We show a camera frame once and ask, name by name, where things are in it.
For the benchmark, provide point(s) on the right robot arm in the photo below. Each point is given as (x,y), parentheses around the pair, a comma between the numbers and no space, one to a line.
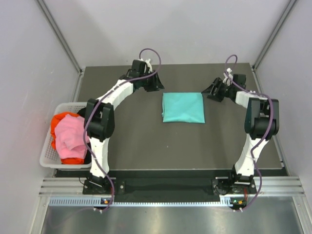
(260,125)

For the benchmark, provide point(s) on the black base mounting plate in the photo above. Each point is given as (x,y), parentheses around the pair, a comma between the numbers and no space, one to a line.
(166,186)

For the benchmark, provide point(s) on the white plastic basket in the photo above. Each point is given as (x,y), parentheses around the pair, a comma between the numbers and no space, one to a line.
(49,157)

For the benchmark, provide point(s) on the left aluminium frame post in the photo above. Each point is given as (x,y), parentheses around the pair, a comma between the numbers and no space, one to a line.
(56,30)

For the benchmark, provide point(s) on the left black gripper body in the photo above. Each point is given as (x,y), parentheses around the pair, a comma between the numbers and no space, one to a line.
(148,83)

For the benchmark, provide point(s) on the black t shirt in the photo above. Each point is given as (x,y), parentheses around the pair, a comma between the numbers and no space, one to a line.
(82,112)

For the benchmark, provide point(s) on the right aluminium frame post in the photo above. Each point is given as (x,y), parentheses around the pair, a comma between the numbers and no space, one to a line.
(274,33)

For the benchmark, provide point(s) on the aluminium frame post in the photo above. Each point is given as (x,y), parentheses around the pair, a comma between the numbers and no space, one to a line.
(274,33)
(56,30)

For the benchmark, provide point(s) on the aluminium front rail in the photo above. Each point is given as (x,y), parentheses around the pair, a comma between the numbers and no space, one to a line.
(271,186)

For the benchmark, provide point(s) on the orange t shirt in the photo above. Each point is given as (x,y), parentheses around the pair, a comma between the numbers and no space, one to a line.
(55,120)

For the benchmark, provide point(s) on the pink t shirt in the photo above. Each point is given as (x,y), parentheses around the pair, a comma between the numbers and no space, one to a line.
(70,138)

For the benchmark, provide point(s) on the grey slotted cable duct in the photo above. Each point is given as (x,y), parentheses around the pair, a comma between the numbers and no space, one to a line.
(59,201)

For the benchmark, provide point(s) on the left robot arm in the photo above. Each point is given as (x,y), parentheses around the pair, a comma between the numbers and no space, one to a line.
(99,120)

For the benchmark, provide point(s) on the teal t shirt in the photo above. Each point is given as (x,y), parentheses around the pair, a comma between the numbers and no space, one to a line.
(183,107)

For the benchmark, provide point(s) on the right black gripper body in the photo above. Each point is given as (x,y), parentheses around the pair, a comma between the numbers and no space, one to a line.
(223,90)

